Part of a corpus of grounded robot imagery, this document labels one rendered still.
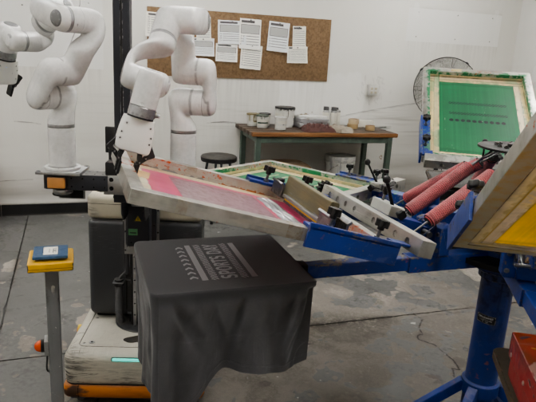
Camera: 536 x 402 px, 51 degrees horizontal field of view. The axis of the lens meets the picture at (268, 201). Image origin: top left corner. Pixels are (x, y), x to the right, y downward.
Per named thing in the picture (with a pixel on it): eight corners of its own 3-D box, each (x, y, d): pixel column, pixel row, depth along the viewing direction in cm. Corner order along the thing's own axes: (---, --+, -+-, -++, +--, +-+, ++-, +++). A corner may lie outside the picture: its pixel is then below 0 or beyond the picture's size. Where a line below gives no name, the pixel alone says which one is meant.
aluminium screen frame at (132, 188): (126, 202, 134) (130, 187, 133) (110, 156, 187) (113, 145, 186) (394, 261, 164) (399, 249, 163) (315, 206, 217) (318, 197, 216)
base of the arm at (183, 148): (168, 167, 218) (169, 128, 214) (201, 169, 219) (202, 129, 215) (163, 176, 203) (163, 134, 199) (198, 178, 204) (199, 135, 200)
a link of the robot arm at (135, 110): (159, 110, 163) (156, 119, 163) (128, 101, 160) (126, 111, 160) (163, 113, 156) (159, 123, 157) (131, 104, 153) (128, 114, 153)
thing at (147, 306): (150, 434, 160) (150, 296, 149) (134, 353, 201) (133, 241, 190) (160, 432, 161) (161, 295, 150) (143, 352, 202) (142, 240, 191)
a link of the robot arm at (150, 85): (141, 65, 166) (173, 75, 168) (132, 100, 168) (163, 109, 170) (139, 65, 151) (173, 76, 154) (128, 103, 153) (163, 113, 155)
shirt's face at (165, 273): (152, 297, 150) (152, 294, 150) (135, 242, 190) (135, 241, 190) (316, 282, 166) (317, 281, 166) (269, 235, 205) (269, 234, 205)
